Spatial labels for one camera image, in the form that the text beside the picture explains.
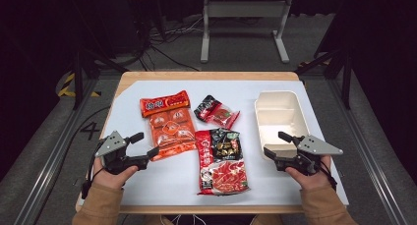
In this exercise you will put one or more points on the yellow black floor tape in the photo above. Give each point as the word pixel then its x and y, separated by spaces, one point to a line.
pixel 65 87

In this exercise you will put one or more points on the white table sheet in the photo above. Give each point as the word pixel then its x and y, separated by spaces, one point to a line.
pixel 249 87

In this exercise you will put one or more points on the white metal stand frame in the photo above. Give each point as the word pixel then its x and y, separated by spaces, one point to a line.
pixel 246 9

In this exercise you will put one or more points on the black stand with legs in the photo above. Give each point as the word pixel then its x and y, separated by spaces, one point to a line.
pixel 78 74
pixel 345 81

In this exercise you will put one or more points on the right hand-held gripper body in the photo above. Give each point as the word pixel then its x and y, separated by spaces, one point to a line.
pixel 311 149

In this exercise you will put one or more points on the person's right leg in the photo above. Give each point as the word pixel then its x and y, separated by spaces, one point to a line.
pixel 267 220

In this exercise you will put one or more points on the white plastic container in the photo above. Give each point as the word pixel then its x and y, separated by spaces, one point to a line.
pixel 278 120

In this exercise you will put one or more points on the person's leg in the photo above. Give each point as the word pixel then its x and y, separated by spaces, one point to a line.
pixel 267 220
pixel 159 221

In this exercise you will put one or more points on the large red black food packet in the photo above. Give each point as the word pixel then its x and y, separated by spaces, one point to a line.
pixel 223 166

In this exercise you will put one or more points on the person's left hand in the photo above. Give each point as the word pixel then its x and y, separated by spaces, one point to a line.
pixel 109 179

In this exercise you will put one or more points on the person's right hand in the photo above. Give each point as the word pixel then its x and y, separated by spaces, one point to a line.
pixel 311 181

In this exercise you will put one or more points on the person's left leg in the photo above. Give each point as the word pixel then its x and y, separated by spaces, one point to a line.
pixel 159 221

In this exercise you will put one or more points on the orange food packet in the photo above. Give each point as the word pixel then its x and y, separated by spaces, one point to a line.
pixel 170 126

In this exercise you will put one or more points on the small red black food packet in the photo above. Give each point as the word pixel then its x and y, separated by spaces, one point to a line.
pixel 218 113

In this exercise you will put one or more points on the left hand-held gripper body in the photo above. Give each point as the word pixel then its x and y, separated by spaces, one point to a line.
pixel 113 146

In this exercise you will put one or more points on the aluminium floor rail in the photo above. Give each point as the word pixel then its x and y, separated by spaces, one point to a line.
pixel 49 172
pixel 370 153

